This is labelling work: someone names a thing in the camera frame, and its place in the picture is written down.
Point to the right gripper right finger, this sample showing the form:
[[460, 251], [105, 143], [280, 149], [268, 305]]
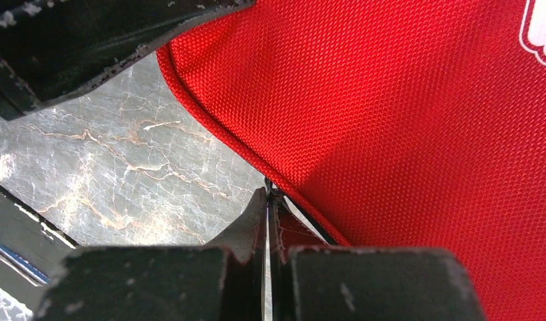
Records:
[[303, 270]]

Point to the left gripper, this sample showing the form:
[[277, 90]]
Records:
[[55, 51]]

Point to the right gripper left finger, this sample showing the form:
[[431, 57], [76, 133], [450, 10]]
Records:
[[243, 241]]

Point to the red medicine kit case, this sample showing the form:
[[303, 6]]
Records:
[[391, 123]]

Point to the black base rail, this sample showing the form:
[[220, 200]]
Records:
[[31, 247]]

